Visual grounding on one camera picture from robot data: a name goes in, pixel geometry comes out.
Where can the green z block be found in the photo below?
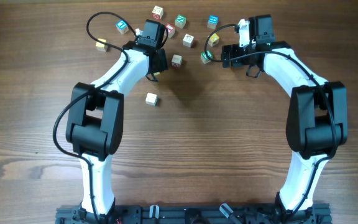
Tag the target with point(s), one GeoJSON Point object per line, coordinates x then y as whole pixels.
{"type": "Point", "coordinates": [180, 21]}
{"type": "Point", "coordinates": [206, 56]}

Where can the red I block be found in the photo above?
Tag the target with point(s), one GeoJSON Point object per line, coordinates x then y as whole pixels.
{"type": "Point", "coordinates": [171, 30]}

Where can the yellow block left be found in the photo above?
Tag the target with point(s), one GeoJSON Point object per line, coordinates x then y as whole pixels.
{"type": "Point", "coordinates": [101, 45]}

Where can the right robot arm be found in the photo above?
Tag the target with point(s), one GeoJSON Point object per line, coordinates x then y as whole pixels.
{"type": "Point", "coordinates": [317, 115]}

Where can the blue block right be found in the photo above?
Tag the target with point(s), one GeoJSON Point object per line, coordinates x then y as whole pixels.
{"type": "Point", "coordinates": [212, 21]}

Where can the wooden block red triangle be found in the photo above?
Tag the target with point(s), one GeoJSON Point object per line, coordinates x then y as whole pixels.
{"type": "Point", "coordinates": [176, 61]}

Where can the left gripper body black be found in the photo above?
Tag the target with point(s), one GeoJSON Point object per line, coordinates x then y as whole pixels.
{"type": "Point", "coordinates": [163, 65]}

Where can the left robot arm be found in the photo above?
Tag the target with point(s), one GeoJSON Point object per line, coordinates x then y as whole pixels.
{"type": "Point", "coordinates": [96, 117]}

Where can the wooden block airplane drawing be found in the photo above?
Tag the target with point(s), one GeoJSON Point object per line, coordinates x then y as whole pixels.
{"type": "Point", "coordinates": [188, 40]}

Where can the blue block left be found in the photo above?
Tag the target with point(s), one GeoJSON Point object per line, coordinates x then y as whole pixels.
{"type": "Point", "coordinates": [122, 27]}

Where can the yellow block right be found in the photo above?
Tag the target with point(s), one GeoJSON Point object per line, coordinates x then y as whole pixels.
{"type": "Point", "coordinates": [213, 40]}

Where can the red-edged wooden block top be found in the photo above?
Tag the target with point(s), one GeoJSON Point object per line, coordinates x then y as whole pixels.
{"type": "Point", "coordinates": [157, 12]}

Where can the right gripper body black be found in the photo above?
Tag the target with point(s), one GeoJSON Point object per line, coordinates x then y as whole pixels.
{"type": "Point", "coordinates": [235, 50]}

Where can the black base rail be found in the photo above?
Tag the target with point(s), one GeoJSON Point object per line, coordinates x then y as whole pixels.
{"type": "Point", "coordinates": [253, 213]}

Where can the plain wooden block blue side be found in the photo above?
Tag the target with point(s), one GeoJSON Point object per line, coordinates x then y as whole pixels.
{"type": "Point", "coordinates": [151, 99]}

